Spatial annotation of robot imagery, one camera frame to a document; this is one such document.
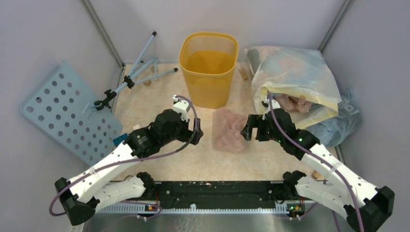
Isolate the light blue perforated board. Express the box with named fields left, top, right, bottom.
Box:
left=20, top=61, right=123, bottom=166

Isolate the yellow plastic trash bin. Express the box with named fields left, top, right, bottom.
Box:
left=178, top=31, right=239, bottom=109

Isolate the blue plastic bag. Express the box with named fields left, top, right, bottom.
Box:
left=306, top=88, right=363, bottom=147

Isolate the small wooden block back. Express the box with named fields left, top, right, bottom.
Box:
left=239, top=68, right=249, bottom=81

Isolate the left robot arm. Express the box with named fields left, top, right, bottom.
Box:
left=48, top=106, right=203, bottom=226

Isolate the pale wooden block left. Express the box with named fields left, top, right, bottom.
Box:
left=132, top=124, right=141, bottom=130

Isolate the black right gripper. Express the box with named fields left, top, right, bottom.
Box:
left=240, top=114, right=283, bottom=144

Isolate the pink plastic trash bag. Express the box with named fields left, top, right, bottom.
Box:
left=212, top=107, right=248, bottom=153

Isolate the blue block toy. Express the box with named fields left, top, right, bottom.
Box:
left=112, top=133, right=129, bottom=147

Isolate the light blue tripod stand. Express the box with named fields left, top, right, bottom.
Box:
left=90, top=31, right=178, bottom=111

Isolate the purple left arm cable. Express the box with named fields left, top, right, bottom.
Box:
left=48, top=95, right=199, bottom=220

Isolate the large yellow translucent bag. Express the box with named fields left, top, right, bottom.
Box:
left=245, top=46, right=341, bottom=129

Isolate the wooden block near tripod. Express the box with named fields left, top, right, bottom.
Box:
left=143, top=80, right=152, bottom=87

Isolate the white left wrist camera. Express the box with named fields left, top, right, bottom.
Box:
left=172, top=95, right=191, bottom=122

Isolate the wooden cylinder block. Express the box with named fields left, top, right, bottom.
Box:
left=311, top=171, right=323, bottom=180

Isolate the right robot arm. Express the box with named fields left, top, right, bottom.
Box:
left=241, top=108, right=395, bottom=232

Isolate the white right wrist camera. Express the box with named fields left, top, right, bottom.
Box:
left=261, top=98, right=273, bottom=112

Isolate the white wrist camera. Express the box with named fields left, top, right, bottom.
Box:
left=261, top=98, right=273, bottom=112
left=172, top=95, right=191, bottom=122

